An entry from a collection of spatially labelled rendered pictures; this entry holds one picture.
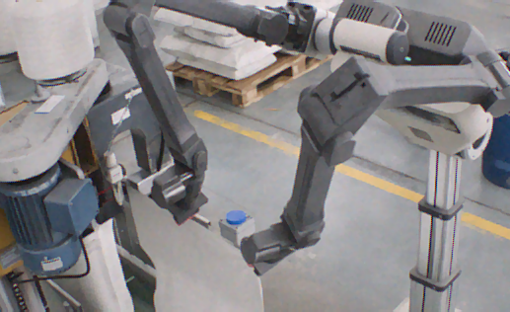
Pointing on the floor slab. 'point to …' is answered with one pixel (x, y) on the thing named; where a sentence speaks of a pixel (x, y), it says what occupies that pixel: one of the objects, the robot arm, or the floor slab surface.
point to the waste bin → (508, 145)
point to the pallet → (203, 85)
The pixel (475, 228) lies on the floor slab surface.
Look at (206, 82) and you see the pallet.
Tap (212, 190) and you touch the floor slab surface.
